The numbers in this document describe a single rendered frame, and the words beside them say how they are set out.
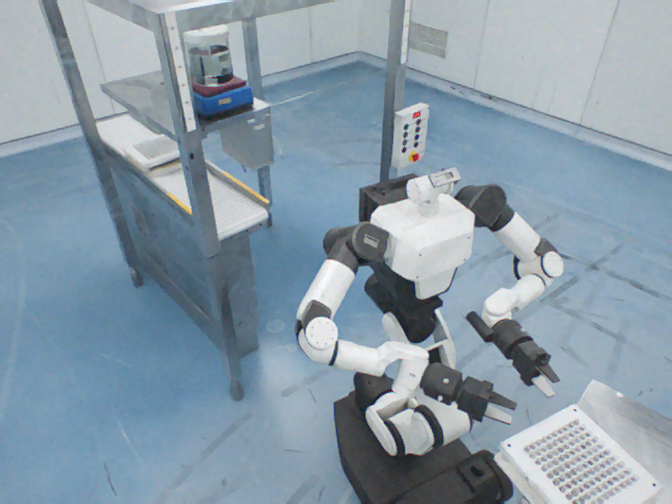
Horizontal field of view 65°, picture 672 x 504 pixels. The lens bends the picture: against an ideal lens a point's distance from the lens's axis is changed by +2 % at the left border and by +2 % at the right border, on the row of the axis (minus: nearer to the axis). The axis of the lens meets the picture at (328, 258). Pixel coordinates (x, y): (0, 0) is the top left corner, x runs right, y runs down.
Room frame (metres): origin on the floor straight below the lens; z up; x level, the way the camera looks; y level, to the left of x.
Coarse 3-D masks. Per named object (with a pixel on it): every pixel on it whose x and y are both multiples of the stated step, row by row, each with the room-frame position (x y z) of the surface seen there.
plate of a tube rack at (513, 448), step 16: (560, 416) 0.77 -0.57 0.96; (576, 416) 0.77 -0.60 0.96; (528, 432) 0.72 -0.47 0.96; (544, 432) 0.72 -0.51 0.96; (592, 432) 0.72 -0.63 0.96; (512, 448) 0.68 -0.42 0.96; (512, 464) 0.65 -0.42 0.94; (528, 464) 0.64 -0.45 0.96; (576, 464) 0.64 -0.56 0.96; (528, 480) 0.61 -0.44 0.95; (544, 480) 0.60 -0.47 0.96; (624, 480) 0.61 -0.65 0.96; (640, 480) 0.61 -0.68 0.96; (544, 496) 0.57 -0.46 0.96; (560, 496) 0.57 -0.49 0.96; (592, 496) 0.57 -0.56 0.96; (608, 496) 0.57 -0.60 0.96; (624, 496) 0.57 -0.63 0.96; (640, 496) 0.57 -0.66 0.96
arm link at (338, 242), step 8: (336, 232) 1.15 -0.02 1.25; (344, 232) 1.12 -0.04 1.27; (328, 240) 1.15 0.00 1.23; (336, 240) 1.12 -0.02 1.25; (344, 240) 1.09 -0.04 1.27; (328, 248) 1.14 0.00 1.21; (336, 248) 1.08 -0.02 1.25; (344, 248) 1.07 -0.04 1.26; (328, 256) 1.07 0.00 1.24; (336, 256) 1.05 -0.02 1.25; (344, 256) 1.05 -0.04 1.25; (352, 256) 1.05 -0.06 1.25; (344, 264) 1.03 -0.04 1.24; (352, 264) 1.04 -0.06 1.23
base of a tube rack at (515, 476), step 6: (498, 456) 0.69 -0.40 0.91; (504, 462) 0.67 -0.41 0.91; (510, 462) 0.67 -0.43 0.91; (504, 468) 0.67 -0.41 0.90; (510, 468) 0.66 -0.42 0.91; (516, 468) 0.66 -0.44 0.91; (510, 474) 0.65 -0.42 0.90; (516, 474) 0.64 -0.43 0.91; (516, 480) 0.63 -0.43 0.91; (522, 480) 0.63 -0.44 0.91; (522, 486) 0.62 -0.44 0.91; (528, 486) 0.62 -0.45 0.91; (522, 492) 0.61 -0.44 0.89; (528, 492) 0.60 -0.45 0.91; (534, 492) 0.60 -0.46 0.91; (528, 498) 0.60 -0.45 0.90; (534, 498) 0.59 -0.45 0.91; (540, 498) 0.59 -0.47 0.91; (654, 498) 0.59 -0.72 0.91
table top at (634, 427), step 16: (592, 384) 0.92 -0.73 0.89; (592, 400) 0.87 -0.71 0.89; (608, 400) 0.87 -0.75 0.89; (624, 400) 0.87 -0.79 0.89; (592, 416) 0.82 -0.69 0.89; (608, 416) 0.82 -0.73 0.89; (624, 416) 0.82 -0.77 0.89; (640, 416) 0.82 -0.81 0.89; (656, 416) 0.82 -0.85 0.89; (608, 432) 0.77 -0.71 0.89; (624, 432) 0.77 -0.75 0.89; (640, 432) 0.77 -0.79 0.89; (656, 432) 0.77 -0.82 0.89; (624, 448) 0.73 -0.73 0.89; (640, 448) 0.73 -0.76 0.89; (656, 448) 0.73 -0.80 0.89; (640, 464) 0.68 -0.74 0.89; (656, 464) 0.68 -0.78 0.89; (656, 480) 0.65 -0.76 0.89; (656, 496) 0.61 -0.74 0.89
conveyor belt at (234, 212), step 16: (112, 128) 2.62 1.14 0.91; (128, 128) 2.62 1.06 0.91; (144, 128) 2.62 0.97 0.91; (112, 144) 2.43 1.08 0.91; (128, 144) 2.43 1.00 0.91; (160, 176) 2.10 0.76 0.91; (176, 176) 2.09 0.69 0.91; (208, 176) 2.09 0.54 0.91; (176, 192) 1.95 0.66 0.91; (224, 192) 1.95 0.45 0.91; (240, 192) 1.95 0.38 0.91; (224, 208) 1.82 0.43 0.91; (240, 208) 1.82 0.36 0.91; (256, 208) 1.82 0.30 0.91; (224, 224) 1.70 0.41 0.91; (240, 224) 1.72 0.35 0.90; (256, 224) 1.76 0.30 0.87
